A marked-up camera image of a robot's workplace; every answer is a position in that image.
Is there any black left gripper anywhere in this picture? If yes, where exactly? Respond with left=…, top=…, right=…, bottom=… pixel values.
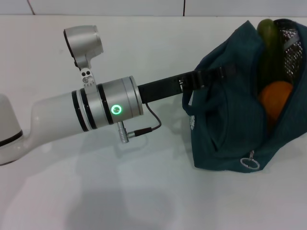
left=138, top=65, right=237, bottom=104

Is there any teal insulated lunch bag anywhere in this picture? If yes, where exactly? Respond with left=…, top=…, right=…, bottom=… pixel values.
left=181, top=18, right=307, bottom=173

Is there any green cucumber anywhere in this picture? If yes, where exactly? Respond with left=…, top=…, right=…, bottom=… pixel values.
left=257, top=19, right=290, bottom=88

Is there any orange yellow pear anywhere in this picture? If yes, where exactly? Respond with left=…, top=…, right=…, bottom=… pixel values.
left=258, top=81, right=294, bottom=136

